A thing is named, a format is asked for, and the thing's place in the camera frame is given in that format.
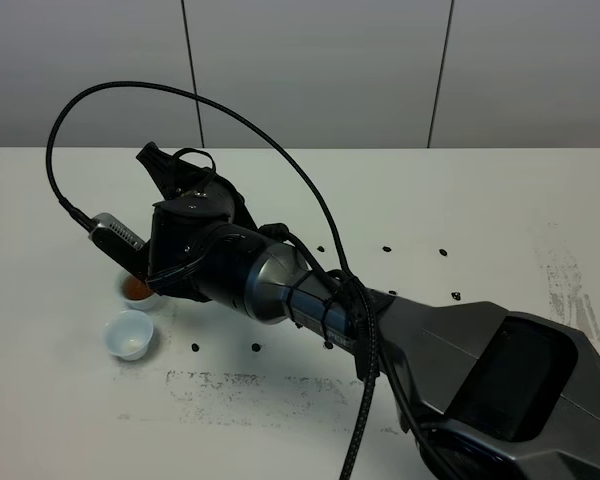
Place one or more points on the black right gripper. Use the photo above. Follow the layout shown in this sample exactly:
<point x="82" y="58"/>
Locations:
<point x="182" y="225"/>

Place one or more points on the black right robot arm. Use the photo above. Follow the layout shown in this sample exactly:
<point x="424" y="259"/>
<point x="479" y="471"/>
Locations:
<point x="487" y="393"/>

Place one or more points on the far light blue teacup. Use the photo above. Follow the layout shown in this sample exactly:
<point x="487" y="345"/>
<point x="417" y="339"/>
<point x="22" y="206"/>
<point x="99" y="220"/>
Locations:
<point x="135" y="294"/>

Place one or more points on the light blue teacup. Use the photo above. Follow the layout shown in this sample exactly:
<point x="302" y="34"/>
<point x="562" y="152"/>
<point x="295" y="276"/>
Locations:
<point x="128" y="335"/>
<point x="135" y="294"/>

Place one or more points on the near light blue teacup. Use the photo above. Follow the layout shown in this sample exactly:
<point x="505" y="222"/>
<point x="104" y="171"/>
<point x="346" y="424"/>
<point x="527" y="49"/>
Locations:
<point x="128" y="335"/>

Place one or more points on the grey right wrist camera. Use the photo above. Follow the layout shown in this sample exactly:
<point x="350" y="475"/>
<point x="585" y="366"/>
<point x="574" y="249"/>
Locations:
<point x="121" y="245"/>

